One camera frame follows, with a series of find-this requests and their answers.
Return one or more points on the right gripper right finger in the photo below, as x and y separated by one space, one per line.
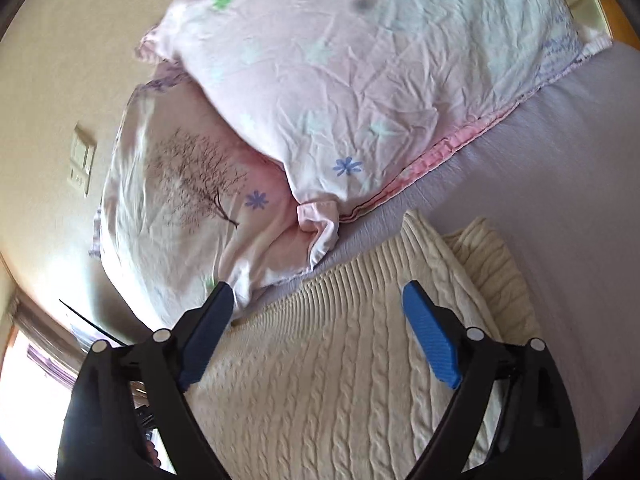
509 417

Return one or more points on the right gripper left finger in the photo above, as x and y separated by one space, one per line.
103 436

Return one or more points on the cream cable-knit sweater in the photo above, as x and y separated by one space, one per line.
330 382

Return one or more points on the pink pillow with tree print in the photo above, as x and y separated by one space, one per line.
187 204

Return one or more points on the lavender bed sheet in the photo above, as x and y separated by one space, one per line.
559 180

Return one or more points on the pink floral pillow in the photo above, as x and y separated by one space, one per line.
357 99

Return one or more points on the beige wall switch panel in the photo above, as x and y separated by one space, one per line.
82 151

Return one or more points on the orange wooden headboard frame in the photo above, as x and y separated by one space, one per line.
621 28

